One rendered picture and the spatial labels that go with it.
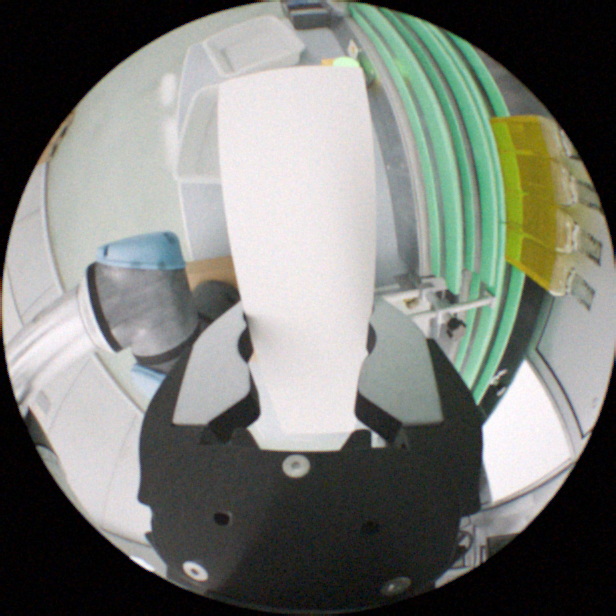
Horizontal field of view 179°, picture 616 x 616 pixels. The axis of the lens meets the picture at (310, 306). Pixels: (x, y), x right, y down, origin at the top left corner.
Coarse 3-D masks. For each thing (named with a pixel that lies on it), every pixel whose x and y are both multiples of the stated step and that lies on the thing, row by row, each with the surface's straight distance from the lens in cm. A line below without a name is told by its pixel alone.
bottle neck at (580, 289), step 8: (576, 280) 32; (584, 280) 32; (568, 288) 32; (576, 288) 31; (584, 288) 31; (592, 288) 32; (576, 296) 32; (584, 296) 31; (592, 296) 31; (584, 304) 31; (592, 304) 33
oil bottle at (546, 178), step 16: (512, 160) 34; (528, 160) 32; (544, 160) 31; (512, 176) 34; (528, 176) 32; (544, 176) 31; (560, 176) 30; (528, 192) 33; (544, 192) 31; (560, 192) 30
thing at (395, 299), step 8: (384, 296) 43; (392, 296) 43; (400, 296) 43; (408, 296) 44; (416, 296) 45; (392, 304) 52; (400, 304) 53; (424, 304) 47; (408, 312) 55; (416, 312) 52; (424, 320) 49; (424, 328) 51
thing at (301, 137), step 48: (240, 96) 10; (288, 96) 10; (336, 96) 10; (240, 144) 10; (288, 144) 9; (336, 144) 9; (240, 192) 9; (288, 192) 9; (336, 192) 9; (240, 240) 10; (288, 240) 9; (336, 240) 9; (240, 288) 10; (288, 288) 10; (336, 288) 10; (288, 336) 11; (336, 336) 11; (288, 384) 14; (336, 384) 14; (288, 432) 20; (336, 432) 20
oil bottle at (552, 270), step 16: (512, 240) 36; (528, 240) 34; (512, 256) 37; (528, 256) 34; (544, 256) 32; (560, 256) 31; (528, 272) 35; (544, 272) 33; (560, 272) 31; (544, 288) 33; (560, 288) 32
